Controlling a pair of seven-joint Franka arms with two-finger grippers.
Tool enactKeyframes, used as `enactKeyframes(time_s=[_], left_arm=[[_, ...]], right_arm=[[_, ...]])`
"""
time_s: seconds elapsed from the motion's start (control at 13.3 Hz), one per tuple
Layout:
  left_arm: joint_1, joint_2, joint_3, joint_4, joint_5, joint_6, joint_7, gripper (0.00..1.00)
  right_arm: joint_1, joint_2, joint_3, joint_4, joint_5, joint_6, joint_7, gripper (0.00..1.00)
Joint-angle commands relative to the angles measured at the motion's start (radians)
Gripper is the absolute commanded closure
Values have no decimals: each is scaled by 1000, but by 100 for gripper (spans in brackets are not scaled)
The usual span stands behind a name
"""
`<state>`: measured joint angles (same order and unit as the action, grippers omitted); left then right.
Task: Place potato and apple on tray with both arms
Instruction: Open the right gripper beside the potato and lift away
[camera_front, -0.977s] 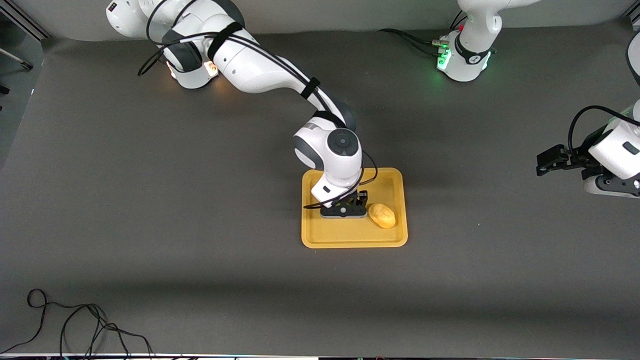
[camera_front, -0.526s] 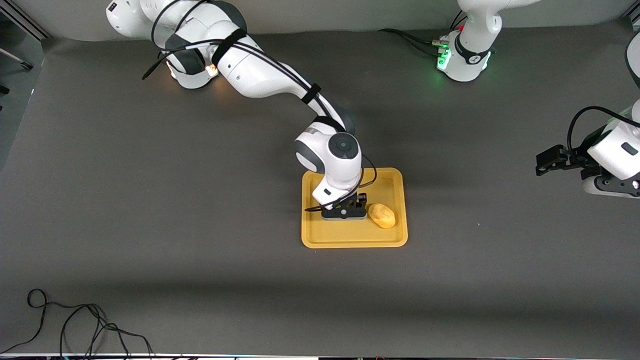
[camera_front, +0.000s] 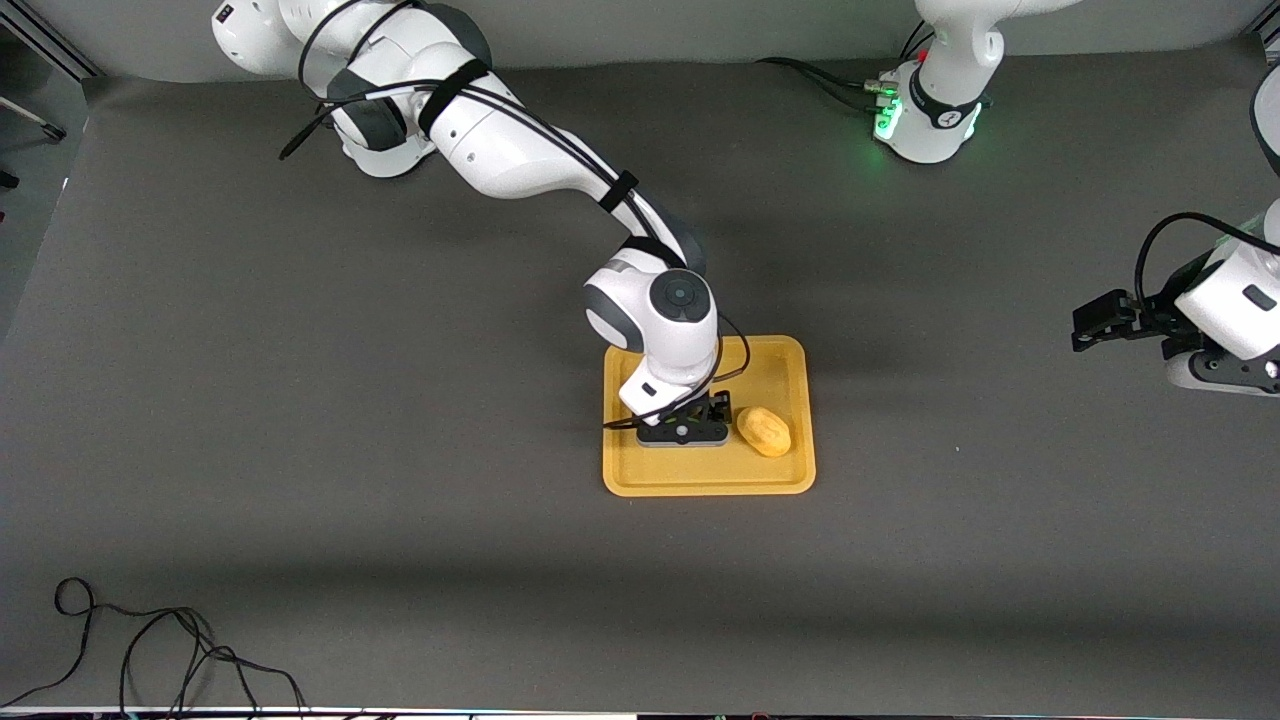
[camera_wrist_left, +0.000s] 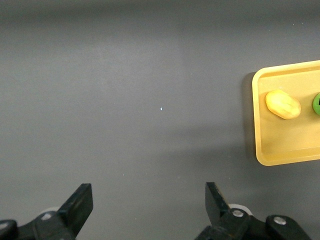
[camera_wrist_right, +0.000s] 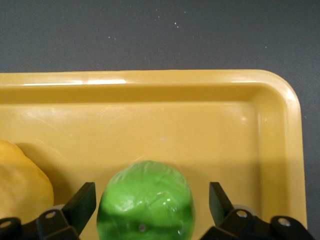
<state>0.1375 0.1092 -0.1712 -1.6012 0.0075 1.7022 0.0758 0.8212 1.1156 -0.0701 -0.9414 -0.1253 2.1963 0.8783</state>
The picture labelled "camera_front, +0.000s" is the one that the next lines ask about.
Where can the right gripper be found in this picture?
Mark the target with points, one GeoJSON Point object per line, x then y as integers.
{"type": "Point", "coordinates": [716, 408]}

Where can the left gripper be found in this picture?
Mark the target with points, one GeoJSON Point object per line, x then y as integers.
{"type": "Point", "coordinates": [1159, 306]}

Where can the yellow-brown potato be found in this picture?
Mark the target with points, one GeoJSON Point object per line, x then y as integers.
{"type": "Point", "coordinates": [765, 432]}

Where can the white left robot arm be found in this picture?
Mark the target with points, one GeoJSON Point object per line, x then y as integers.
{"type": "Point", "coordinates": [950, 60]}

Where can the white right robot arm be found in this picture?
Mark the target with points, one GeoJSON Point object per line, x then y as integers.
{"type": "Point", "coordinates": [520, 150]}

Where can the yellow plastic tray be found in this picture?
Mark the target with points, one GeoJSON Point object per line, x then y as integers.
{"type": "Point", "coordinates": [700, 470]}

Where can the dark grey table cover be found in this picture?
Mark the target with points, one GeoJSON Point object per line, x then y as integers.
{"type": "Point", "coordinates": [300, 350]}

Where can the aluminium frame rail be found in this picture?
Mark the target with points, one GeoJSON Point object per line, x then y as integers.
{"type": "Point", "coordinates": [60, 50]}
{"type": "Point", "coordinates": [1268, 45]}

